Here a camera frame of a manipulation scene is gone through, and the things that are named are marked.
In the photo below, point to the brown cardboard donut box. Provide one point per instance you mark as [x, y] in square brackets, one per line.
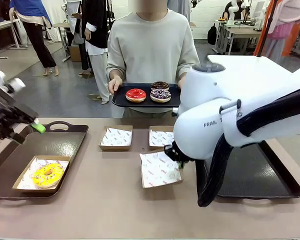
[20, 188]
[157, 148]
[175, 182]
[115, 148]

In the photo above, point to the mannequin with white shirt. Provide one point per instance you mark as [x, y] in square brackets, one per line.
[75, 22]

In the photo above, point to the grey workbench desk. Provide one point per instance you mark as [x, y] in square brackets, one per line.
[240, 28]

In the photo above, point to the person in beige sweater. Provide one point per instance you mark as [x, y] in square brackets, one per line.
[150, 45]

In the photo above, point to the black backpack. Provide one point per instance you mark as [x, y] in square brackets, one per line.
[212, 35]

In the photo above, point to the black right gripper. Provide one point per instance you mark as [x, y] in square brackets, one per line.
[175, 153]

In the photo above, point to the white table with metal legs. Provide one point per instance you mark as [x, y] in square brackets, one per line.
[2, 25]

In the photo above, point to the brown cardboard carton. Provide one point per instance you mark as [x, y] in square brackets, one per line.
[75, 53]

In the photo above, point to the seated person in black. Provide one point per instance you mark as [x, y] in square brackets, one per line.
[233, 10]

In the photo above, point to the person's right forearm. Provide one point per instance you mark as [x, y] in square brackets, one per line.
[115, 74]

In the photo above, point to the large white table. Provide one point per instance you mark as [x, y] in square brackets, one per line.
[240, 62]

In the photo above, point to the red glazed donut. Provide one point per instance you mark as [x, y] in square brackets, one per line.
[132, 93]

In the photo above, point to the person's left hand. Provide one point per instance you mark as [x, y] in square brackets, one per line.
[181, 81]

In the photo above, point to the mannequin with blue top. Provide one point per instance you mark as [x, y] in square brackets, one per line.
[35, 37]

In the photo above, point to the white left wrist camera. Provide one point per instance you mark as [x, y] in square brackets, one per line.
[16, 85]

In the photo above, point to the purple white sprinkled donut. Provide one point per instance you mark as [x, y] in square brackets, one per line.
[160, 95]

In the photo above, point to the chocolate glazed donut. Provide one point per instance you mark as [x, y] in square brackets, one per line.
[160, 84]

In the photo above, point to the person's right hand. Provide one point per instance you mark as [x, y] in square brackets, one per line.
[115, 84]

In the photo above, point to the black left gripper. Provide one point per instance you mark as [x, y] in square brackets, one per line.
[5, 115]

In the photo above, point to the yellow sprinkled donut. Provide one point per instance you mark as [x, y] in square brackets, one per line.
[40, 176]

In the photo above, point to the mannequin with black top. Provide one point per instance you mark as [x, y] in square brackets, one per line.
[97, 30]

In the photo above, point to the black serving tray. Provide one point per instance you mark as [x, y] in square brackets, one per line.
[120, 101]

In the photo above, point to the white red-printed paper liner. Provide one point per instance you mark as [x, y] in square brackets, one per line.
[37, 162]
[160, 138]
[157, 170]
[117, 137]

